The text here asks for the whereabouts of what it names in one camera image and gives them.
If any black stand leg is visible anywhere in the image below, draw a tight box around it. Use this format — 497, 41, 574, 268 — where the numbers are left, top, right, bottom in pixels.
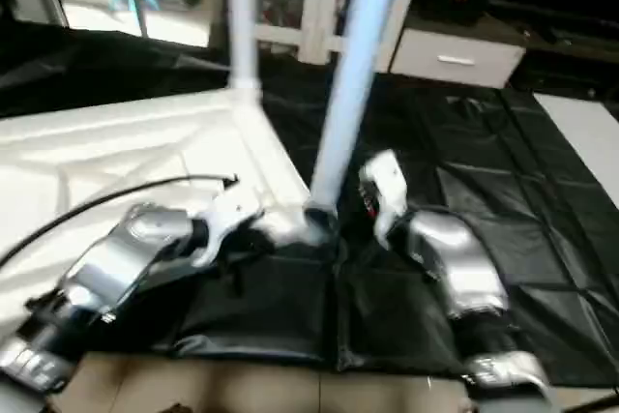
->
566, 392, 619, 413

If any black work mat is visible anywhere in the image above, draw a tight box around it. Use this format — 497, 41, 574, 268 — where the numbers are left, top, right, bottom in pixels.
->
0, 16, 619, 385

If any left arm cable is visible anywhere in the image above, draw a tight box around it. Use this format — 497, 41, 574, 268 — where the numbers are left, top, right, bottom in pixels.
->
0, 174, 241, 271

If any white drawer unit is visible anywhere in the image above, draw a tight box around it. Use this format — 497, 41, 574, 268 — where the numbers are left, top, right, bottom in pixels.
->
390, 28, 529, 91

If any white plastic table leg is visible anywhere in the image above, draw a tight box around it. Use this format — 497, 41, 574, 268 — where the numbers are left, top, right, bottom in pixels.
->
304, 0, 407, 238
226, 0, 263, 106

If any white flat board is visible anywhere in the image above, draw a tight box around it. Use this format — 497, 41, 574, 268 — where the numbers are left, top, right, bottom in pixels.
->
534, 92, 619, 213

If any white plastic table top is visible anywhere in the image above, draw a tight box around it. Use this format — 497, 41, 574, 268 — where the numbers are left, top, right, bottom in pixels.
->
0, 87, 338, 332

